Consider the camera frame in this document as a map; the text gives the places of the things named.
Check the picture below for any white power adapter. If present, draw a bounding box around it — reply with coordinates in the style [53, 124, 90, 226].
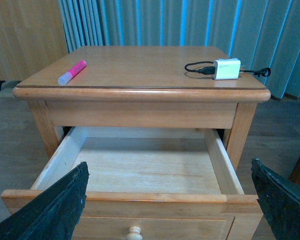
[212, 58, 241, 80]

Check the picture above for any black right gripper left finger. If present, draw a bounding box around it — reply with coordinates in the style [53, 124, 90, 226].
[0, 162, 89, 240]

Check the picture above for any black cable on nightstand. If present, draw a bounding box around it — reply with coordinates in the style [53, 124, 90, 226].
[184, 61, 272, 78]

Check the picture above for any wooden nightstand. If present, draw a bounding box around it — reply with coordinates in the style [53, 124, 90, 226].
[12, 45, 272, 240]

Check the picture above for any wooden drawer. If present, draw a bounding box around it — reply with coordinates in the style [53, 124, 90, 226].
[1, 127, 263, 240]

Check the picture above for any light wood cabinet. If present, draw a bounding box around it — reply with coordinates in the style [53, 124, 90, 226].
[0, 0, 68, 90]

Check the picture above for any pink marker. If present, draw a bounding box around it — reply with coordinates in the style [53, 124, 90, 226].
[57, 60, 87, 86]

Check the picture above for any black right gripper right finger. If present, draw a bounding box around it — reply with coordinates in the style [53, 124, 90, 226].
[251, 157, 300, 240]

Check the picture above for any grey pleated curtain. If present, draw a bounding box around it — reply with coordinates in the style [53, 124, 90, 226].
[58, 0, 300, 99]

